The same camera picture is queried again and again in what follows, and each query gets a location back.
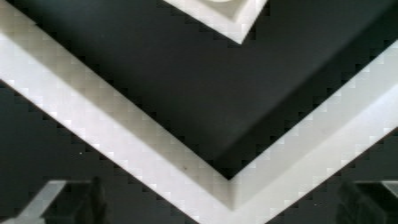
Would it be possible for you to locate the white square table top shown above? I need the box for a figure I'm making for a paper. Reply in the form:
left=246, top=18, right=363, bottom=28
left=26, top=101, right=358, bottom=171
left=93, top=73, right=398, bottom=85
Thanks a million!
left=164, top=0, right=269, bottom=44

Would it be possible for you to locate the white U-shaped obstacle fence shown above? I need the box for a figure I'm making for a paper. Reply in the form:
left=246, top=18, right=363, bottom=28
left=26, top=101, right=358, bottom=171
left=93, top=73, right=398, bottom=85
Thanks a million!
left=0, top=0, right=398, bottom=224

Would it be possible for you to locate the translucent gripper left finger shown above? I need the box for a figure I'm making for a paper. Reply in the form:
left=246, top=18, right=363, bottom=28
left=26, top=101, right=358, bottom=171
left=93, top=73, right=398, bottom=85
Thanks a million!
left=0, top=179, right=107, bottom=224

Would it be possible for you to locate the translucent gripper right finger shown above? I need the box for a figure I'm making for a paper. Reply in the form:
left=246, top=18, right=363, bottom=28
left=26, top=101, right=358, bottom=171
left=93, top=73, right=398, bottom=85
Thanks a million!
left=337, top=180, right=398, bottom=224

